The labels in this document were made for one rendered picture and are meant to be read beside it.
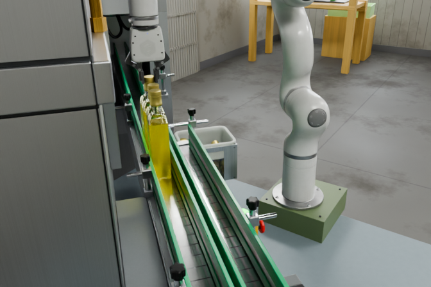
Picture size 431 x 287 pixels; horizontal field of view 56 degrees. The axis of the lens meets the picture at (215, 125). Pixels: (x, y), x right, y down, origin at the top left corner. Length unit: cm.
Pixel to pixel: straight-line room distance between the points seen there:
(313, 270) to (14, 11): 116
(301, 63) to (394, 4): 661
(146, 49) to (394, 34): 695
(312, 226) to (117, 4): 141
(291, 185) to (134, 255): 70
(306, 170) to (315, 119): 23
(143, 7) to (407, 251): 117
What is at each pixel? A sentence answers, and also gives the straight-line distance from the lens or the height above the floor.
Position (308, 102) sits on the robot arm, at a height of 125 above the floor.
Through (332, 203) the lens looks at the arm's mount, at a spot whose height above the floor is 84.
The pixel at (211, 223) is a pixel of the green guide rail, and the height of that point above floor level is 113.
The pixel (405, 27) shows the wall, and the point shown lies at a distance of 790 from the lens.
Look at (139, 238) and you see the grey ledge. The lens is 104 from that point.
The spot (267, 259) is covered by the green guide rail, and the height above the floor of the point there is 113.
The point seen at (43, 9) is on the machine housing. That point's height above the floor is 163.
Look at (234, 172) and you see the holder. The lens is 164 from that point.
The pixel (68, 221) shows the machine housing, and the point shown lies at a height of 133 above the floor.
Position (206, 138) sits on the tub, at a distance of 171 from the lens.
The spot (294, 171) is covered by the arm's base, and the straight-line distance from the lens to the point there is 146.
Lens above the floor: 169
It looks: 23 degrees down
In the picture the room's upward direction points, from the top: 1 degrees counter-clockwise
